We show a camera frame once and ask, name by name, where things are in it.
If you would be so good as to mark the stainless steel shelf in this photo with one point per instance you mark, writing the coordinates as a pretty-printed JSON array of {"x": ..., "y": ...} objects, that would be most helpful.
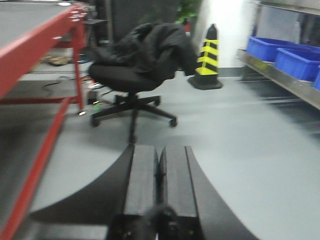
[{"x": 297, "y": 87}]

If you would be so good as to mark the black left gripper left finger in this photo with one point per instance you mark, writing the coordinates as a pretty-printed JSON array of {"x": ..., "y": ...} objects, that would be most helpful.
[{"x": 117, "y": 198}]

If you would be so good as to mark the blue storage bin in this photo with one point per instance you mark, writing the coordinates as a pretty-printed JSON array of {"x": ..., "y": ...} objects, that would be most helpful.
[
  {"x": 265, "y": 49},
  {"x": 297, "y": 63}
]

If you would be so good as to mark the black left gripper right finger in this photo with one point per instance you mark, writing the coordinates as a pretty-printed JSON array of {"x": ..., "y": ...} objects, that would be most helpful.
[{"x": 201, "y": 212}]

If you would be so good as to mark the black office chair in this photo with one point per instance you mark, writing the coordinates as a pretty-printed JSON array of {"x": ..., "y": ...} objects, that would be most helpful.
[{"x": 128, "y": 80}]

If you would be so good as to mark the yellow black traffic cone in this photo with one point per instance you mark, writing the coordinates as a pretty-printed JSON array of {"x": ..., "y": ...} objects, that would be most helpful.
[{"x": 206, "y": 72}]

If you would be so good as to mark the green plant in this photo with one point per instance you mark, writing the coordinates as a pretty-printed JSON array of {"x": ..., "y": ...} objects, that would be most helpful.
[{"x": 187, "y": 9}]

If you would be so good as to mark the black jacket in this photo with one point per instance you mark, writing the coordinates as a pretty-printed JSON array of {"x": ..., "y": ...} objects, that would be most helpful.
[{"x": 144, "y": 46}]

